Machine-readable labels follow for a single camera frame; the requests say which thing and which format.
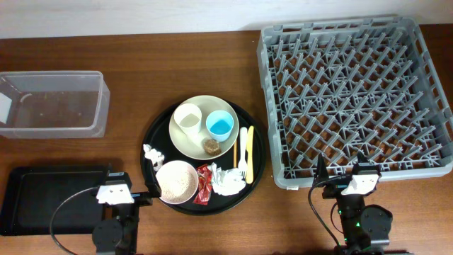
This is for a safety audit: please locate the beige plate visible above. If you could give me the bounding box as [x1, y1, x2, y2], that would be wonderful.
[168, 95, 239, 160]

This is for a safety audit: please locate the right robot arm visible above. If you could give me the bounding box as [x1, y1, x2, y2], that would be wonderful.
[307, 152, 393, 254]

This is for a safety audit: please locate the black rectangular tray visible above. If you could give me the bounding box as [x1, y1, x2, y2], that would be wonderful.
[1, 165, 111, 236]

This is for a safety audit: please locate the blue cup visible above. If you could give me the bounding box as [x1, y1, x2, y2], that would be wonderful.
[205, 110, 234, 142]

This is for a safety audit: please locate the round black serving tray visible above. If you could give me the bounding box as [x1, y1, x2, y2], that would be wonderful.
[142, 102, 266, 216]

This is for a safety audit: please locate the wooden chopstick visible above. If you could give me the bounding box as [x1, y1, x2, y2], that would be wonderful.
[233, 140, 238, 168]

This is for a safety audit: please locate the red candy wrapper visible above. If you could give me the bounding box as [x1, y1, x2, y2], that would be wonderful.
[193, 164, 212, 205]

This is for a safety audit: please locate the pink bowl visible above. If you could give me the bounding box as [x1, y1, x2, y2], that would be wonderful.
[155, 160, 199, 205]

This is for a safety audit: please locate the white cup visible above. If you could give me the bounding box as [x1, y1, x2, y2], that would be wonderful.
[173, 103, 202, 135]

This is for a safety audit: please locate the large white tissue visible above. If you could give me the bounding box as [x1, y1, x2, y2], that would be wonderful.
[207, 163, 246, 196]

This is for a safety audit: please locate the small white tissue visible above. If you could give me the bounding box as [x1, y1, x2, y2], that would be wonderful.
[142, 144, 165, 171]

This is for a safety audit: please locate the white plastic fork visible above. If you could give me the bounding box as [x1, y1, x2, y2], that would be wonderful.
[238, 127, 248, 177]

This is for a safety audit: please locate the rice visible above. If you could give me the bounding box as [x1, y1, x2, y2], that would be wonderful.
[159, 164, 197, 204]

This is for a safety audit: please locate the white label on bin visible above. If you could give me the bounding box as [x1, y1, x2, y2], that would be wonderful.
[0, 93, 12, 124]

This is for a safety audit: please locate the yellow plastic knife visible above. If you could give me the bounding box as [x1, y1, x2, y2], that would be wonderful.
[245, 125, 254, 184]

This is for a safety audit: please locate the clear plastic bin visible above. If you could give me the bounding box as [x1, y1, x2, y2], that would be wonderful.
[1, 71, 110, 139]

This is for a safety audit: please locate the brown cookie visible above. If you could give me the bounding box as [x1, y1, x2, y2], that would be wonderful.
[203, 139, 222, 156]

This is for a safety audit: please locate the grey dishwasher rack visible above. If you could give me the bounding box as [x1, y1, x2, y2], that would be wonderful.
[257, 17, 452, 190]

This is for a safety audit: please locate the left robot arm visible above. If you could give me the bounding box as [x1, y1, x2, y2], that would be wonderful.
[49, 165, 161, 255]

